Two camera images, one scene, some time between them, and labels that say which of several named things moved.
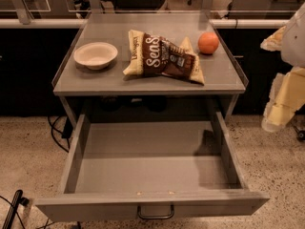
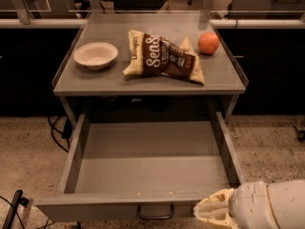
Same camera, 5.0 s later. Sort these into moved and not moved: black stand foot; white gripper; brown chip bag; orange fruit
Moved: white gripper
Not moved: orange fruit; black stand foot; brown chip bag
